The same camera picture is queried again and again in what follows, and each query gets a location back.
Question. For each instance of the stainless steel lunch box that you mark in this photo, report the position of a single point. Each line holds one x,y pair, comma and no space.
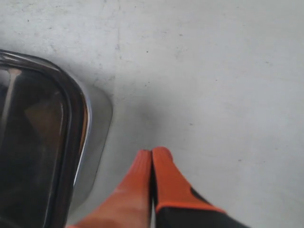
99,112

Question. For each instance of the dark transparent container lid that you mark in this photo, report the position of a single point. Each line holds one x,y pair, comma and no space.
36,179

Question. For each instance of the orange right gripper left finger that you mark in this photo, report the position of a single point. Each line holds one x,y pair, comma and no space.
129,206

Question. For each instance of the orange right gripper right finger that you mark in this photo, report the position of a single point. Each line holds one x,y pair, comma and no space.
177,203

